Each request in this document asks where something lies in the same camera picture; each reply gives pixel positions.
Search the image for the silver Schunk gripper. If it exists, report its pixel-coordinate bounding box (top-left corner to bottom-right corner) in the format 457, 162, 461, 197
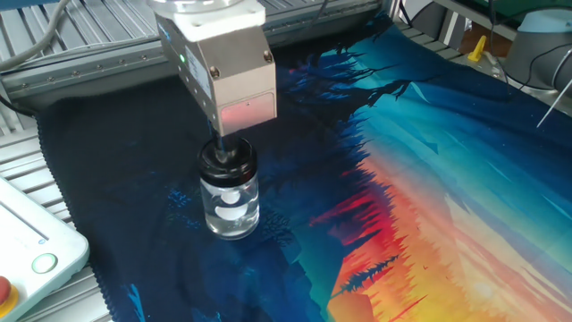
154, 13, 278, 153

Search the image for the black knobbed jar lid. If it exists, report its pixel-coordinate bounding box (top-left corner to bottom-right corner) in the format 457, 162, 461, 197
197, 134, 259, 188

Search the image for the clear glass jar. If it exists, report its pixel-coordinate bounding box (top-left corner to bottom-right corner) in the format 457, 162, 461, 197
199, 176, 261, 242

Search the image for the colourful sunset print cloth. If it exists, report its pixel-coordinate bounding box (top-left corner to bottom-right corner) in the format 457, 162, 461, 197
35, 11, 572, 322

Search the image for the white teach pendant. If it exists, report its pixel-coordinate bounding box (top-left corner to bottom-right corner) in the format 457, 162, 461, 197
0, 175, 91, 322

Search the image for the small yellow plastic object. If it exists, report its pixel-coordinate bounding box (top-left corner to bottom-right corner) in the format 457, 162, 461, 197
467, 35, 488, 64

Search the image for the aluminium rail with screws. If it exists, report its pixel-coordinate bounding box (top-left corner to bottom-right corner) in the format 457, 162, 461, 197
0, 0, 386, 105

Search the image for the black table cable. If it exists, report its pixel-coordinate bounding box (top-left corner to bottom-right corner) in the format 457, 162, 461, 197
303, 0, 330, 32

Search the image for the thick grey cable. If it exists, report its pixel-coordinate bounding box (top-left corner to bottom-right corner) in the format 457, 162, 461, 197
0, 0, 72, 72

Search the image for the short black cable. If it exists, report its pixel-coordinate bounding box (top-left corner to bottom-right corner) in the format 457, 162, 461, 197
0, 95, 35, 119

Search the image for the thin black cable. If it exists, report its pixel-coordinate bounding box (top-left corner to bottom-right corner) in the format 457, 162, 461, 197
486, 0, 572, 105

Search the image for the thin white cable tie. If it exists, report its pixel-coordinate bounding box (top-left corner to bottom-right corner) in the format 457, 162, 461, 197
535, 78, 572, 129

